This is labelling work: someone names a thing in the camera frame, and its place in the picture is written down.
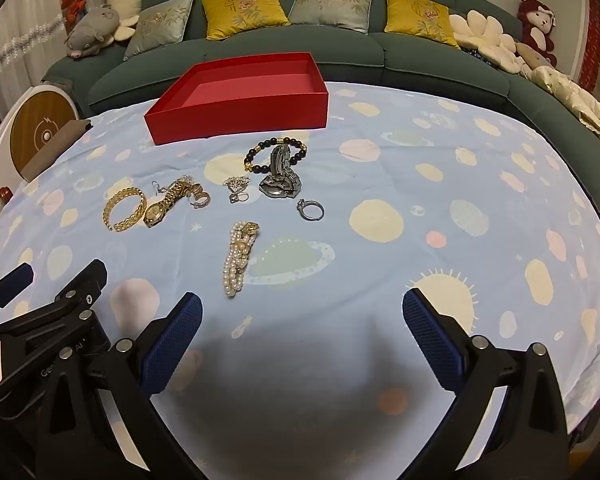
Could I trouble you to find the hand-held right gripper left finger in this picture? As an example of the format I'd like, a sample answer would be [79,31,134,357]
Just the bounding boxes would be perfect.
[30,291,206,480]

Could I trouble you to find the red wall hanging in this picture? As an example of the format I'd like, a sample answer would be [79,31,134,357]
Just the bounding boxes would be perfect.
[577,0,600,98]

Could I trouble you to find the brown flat box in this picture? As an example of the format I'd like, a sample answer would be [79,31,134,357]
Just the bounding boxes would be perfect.
[22,119,93,183]

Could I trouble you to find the blue planet print tablecloth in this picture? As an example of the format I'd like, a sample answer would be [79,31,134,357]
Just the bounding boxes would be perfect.
[0,81,600,480]

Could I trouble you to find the silver ring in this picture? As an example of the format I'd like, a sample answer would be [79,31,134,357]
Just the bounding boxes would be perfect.
[296,198,326,222]

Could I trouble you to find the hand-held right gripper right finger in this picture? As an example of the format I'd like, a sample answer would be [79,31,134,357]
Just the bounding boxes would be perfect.
[401,287,569,480]

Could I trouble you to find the white curtain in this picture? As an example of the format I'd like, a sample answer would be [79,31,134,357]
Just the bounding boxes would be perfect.
[0,0,91,121]

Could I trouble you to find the yellow embroidered cushion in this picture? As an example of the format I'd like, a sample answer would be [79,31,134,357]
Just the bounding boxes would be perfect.
[383,0,462,51]
[201,0,291,41]

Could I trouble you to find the green sofa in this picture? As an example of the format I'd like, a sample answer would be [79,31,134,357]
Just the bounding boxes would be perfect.
[42,0,600,216]

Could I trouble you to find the gold dangling earring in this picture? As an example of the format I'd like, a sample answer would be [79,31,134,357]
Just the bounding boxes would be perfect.
[151,174,197,196]

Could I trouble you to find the white flower cluster earring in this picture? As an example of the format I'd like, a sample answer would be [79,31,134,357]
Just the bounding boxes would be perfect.
[223,175,251,205]

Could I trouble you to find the silver wristwatch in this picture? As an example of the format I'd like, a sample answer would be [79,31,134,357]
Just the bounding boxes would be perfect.
[258,144,303,202]

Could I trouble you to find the red cardboard box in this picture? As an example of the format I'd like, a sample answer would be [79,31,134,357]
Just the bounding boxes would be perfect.
[144,51,329,147]

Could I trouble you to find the grey-green embroidered cushion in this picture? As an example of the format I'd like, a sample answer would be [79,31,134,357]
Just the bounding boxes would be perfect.
[287,0,376,35]
[123,0,197,62]

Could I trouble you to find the grey pig plush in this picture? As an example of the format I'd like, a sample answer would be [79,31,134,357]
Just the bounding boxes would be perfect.
[64,4,118,61]

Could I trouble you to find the pearl bracelet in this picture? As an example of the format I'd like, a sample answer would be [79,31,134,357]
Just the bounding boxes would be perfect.
[222,220,261,299]

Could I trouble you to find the gold bangle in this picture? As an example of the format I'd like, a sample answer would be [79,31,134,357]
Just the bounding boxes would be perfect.
[102,186,147,233]

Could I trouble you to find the tan plush toy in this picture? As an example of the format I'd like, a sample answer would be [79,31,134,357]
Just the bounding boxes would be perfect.
[515,41,553,68]

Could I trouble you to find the white flower-shaped cushion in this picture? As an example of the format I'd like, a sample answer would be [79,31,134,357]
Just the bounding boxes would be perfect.
[448,9,531,76]

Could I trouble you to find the gold wristwatch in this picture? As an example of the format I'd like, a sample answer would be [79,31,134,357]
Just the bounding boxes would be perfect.
[143,180,191,229]

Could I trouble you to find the red monkey plush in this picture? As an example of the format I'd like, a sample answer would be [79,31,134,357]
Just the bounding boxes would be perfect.
[516,0,558,68]

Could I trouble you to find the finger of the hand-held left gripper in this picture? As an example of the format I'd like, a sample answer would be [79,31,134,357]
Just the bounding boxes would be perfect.
[0,259,109,356]
[0,261,35,332]

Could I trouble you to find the cream quilt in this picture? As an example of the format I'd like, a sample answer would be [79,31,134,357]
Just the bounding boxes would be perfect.
[522,65,600,166]

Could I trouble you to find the red curtain tassel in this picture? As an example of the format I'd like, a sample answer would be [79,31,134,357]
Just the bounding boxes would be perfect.
[60,0,88,28]

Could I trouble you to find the black bead bracelet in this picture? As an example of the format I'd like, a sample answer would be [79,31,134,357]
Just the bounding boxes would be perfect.
[243,136,309,173]

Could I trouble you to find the round white wooden device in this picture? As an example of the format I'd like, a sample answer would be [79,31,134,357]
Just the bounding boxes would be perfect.
[0,82,76,196]

